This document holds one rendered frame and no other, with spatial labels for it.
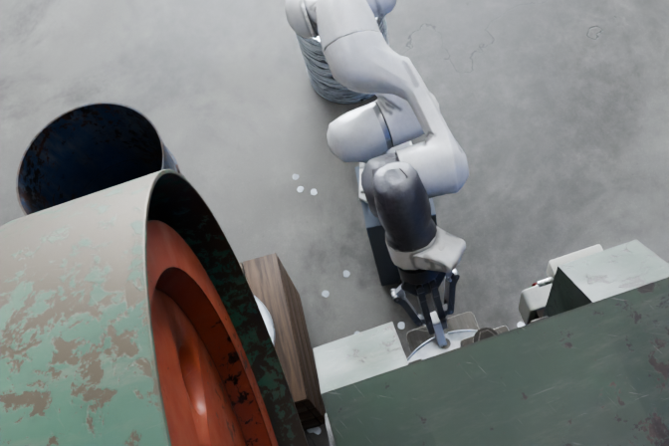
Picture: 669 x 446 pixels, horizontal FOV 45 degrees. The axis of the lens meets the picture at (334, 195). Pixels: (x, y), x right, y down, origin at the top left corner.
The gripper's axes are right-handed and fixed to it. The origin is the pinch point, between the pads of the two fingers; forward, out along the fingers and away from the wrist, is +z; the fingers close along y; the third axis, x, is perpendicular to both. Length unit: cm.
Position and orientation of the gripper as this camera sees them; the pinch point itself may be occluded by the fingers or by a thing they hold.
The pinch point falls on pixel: (437, 329)
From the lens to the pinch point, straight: 157.1
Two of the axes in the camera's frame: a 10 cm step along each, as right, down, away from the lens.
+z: 2.6, 7.4, 6.2
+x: 2.3, 5.8, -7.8
